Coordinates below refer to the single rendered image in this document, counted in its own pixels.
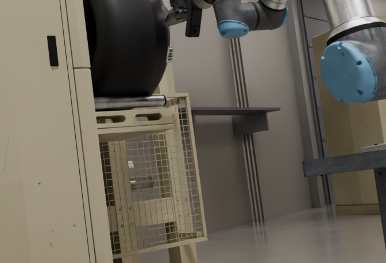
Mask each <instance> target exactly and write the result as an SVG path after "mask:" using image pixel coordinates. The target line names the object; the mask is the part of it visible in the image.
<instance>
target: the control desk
mask: <svg viewBox="0 0 386 263"><path fill-rule="evenodd" d="M90 67H91V66H90V57H89V51H88V42H87V32H86V23H85V17H84V8H83V0H0V263H113V254H112V249H111V239H110V230H109V220H108V215H107V205H106V196H105V186H104V181H103V172H102V162H101V153H100V147H99V138H98V128H97V119H96V113H95V104H94V94H93V89H92V80H91V70H90V69H89V68H90Z"/></svg>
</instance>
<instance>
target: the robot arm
mask: <svg viewBox="0 0 386 263"><path fill-rule="evenodd" d="M287 2H288V0H258V1H257V2H248V3H242V2H241V0H170V5H171V7H173V8H172V9H171V10H169V8H168V7H167V6H166V7H164V20H163V25H164V26H172V25H176V24H179V23H182V22H184V21H187V23H186V32H185V36H186V37H199V34H200V25H201V19H202V10H203V9H208V8H210V7H211V6H213V9H214V13H215V17H216V21H217V27H218V29H219V32H220V35H221V36H222V37H224V38H239V37H242V36H245V35H246V34H248V32H250V31H254V30H268V29H269V30H274V29H278V28H281V27H282V26H284V24H285V23H286V22H287V18H288V8H287ZM322 3H323V7H324V10H325V13H326V17H327V20H328V22H329V26H330V29H331V33H330V35H329V37H328V39H327V41H326V44H327V48H326V49H325V50H324V52H323V54H324V56H322V57H321V64H320V69H321V77H322V80H323V82H325V87H326V89H327V90H328V92H329V93H330V94H331V95H332V96H333V97H334V98H335V99H336V100H338V101H340V102H343V103H366V102H371V101H376V100H383V99H386V22H385V21H383V20H380V19H378V18H376V17H375V14H374V11H373V8H372V4H371V2H370V0H322Z"/></svg>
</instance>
